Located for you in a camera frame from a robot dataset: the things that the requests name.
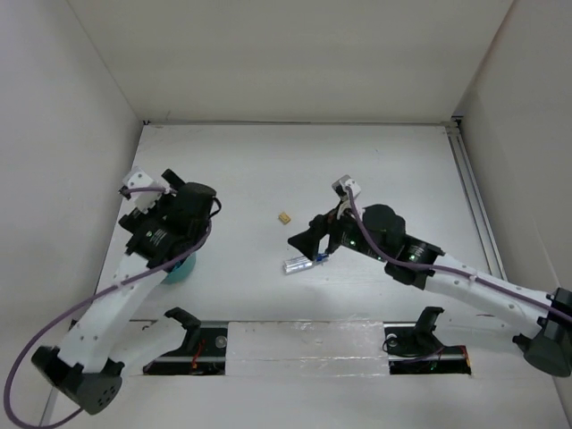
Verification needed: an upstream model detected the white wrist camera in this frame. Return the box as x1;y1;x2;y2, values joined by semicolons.
332;174;361;213
119;166;170;214

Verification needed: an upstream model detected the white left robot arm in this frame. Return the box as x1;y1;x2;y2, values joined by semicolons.
31;167;222;415

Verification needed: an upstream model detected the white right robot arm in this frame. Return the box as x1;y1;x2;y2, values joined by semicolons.
288;205;571;377

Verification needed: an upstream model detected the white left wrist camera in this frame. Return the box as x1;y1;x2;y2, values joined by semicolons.
119;166;170;214

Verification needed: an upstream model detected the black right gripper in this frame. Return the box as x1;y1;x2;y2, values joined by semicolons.
287;200;390;264

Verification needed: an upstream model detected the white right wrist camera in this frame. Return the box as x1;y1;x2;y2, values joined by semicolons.
332;174;361;213

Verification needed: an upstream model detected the small yellow eraser block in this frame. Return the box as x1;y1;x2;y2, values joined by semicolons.
278;213;291;224

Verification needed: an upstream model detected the teal plastic cup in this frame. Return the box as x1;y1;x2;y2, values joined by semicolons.
162;254;196;285

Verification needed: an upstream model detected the aluminium rail right edge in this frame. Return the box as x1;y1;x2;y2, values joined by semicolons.
443;116;507;280

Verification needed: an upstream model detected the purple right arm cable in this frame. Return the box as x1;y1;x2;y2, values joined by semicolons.
343;187;572;321

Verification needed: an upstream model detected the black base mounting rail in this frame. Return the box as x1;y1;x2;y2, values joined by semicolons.
142;321;472;378

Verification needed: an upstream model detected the clear blue-tipped pen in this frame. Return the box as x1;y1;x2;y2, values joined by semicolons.
282;253;329;275

